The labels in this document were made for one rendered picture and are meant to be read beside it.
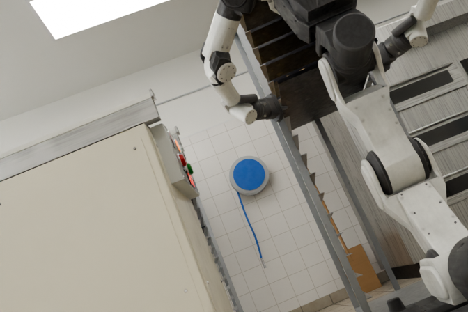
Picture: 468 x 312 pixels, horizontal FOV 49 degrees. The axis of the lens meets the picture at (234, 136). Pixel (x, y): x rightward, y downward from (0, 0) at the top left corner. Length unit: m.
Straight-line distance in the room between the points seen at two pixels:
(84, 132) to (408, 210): 0.90
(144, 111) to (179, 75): 4.55
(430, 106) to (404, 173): 3.19
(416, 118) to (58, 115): 3.60
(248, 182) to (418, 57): 1.98
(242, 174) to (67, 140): 4.05
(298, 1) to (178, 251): 0.84
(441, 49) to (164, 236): 4.19
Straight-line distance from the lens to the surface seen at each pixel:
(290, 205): 5.25
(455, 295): 1.34
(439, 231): 1.48
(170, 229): 1.05
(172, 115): 5.50
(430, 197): 1.55
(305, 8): 1.55
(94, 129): 1.15
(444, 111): 4.77
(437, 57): 4.95
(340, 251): 2.16
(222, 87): 1.87
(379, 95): 1.61
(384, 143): 1.57
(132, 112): 1.13
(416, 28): 2.07
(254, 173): 5.14
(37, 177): 1.16
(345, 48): 1.43
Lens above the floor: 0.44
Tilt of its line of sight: 16 degrees up
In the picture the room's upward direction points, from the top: 23 degrees counter-clockwise
